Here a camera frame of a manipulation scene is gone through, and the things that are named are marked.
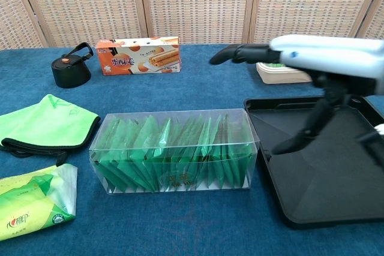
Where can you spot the green yellow tissue pack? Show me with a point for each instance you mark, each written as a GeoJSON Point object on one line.
{"type": "Point", "coordinates": [24, 205]}

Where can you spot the woven rattan folding screen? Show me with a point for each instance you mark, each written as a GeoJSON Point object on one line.
{"type": "Point", "coordinates": [192, 4]}

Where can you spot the beige food container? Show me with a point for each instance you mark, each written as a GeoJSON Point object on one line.
{"type": "Point", "coordinates": [276, 77]}

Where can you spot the black square tray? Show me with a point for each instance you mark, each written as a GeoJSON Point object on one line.
{"type": "Point", "coordinates": [318, 184]}

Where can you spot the blue carpet table cover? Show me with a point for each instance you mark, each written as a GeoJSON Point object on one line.
{"type": "Point", "coordinates": [192, 94]}

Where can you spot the orange egg roll box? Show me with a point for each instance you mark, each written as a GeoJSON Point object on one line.
{"type": "Point", "coordinates": [120, 64]}

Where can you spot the clear plastic organizer tray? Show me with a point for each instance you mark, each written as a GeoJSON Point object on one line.
{"type": "Point", "coordinates": [177, 112]}

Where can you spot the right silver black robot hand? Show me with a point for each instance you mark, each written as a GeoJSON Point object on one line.
{"type": "Point", "coordinates": [324, 55]}

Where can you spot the green cloth with black trim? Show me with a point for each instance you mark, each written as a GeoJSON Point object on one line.
{"type": "Point", "coordinates": [45, 124]}

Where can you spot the green packet with label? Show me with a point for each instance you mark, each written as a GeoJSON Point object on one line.
{"type": "Point", "coordinates": [273, 65]}

